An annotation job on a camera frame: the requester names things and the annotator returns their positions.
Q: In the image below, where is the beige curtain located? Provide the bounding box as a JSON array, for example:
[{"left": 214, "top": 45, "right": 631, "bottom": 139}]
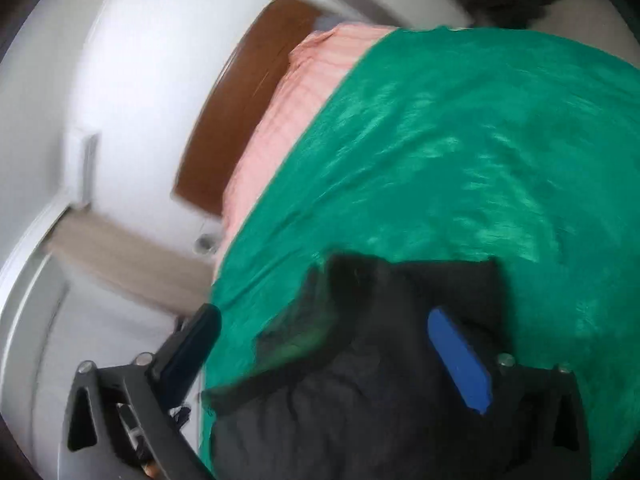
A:
[{"left": 46, "top": 210, "right": 213, "bottom": 316}]

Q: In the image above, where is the white round camera device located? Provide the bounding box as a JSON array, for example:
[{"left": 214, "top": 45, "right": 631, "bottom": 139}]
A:
[{"left": 193, "top": 233, "right": 220, "bottom": 257}]

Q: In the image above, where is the black puffer jacket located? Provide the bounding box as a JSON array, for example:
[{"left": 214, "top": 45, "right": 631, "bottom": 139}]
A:
[{"left": 202, "top": 251, "right": 594, "bottom": 480}]

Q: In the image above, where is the green floral blanket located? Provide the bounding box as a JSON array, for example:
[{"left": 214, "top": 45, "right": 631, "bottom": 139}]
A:
[{"left": 205, "top": 28, "right": 639, "bottom": 479}]

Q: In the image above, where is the brown wooden headboard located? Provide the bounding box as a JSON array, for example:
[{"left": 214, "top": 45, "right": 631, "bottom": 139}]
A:
[{"left": 172, "top": 0, "right": 324, "bottom": 216}]

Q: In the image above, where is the pink plaid bed sheet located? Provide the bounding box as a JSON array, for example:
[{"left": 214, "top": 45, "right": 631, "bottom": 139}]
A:
[{"left": 221, "top": 23, "right": 395, "bottom": 244}]

